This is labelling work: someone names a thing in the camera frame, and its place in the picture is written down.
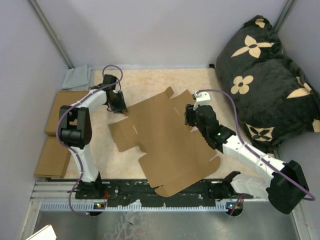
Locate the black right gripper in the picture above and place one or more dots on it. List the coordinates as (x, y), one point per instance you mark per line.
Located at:
(189, 114)

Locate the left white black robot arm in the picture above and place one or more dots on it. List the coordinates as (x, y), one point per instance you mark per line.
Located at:
(74, 128)

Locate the aluminium frame rail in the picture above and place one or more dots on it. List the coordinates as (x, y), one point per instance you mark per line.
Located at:
(160, 192)

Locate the light blue folded cloth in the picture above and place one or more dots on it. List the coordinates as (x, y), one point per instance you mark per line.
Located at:
(78, 79)

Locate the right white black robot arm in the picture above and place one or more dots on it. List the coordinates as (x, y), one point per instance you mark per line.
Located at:
(283, 184)

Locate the black floral pillow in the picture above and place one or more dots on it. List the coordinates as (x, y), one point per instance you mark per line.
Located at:
(273, 98)

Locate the right aluminium corner post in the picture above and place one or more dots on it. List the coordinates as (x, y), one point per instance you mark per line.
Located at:
(284, 14)

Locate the aluminium corner post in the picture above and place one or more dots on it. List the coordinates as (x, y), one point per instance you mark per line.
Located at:
(56, 41)
(284, 14)

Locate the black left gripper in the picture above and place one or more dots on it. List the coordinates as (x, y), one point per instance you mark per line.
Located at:
(121, 106)

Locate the left aluminium corner post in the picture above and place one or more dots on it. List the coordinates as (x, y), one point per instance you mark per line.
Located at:
(56, 41)

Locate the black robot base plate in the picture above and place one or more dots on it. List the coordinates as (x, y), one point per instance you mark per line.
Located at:
(152, 201)

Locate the white object corner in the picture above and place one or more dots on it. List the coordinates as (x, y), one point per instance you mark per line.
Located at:
(46, 233)

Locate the white slotted cable duct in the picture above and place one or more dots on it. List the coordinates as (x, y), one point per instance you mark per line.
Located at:
(79, 206)

